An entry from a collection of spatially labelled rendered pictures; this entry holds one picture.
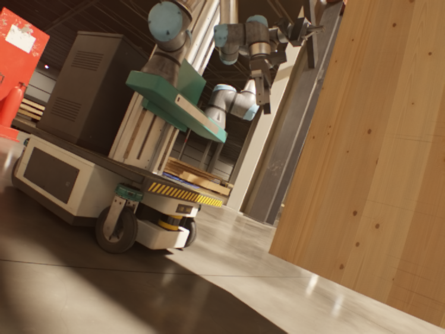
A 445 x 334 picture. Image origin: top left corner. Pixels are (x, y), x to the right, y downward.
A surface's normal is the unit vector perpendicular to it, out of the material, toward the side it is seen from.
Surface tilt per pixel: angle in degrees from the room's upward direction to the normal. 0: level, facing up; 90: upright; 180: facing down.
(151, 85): 90
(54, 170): 90
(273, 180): 90
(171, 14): 98
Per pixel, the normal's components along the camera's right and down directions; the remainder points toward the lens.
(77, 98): -0.36, -0.18
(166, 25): -0.04, 0.07
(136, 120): 0.86, 0.31
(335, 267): -0.63, -0.28
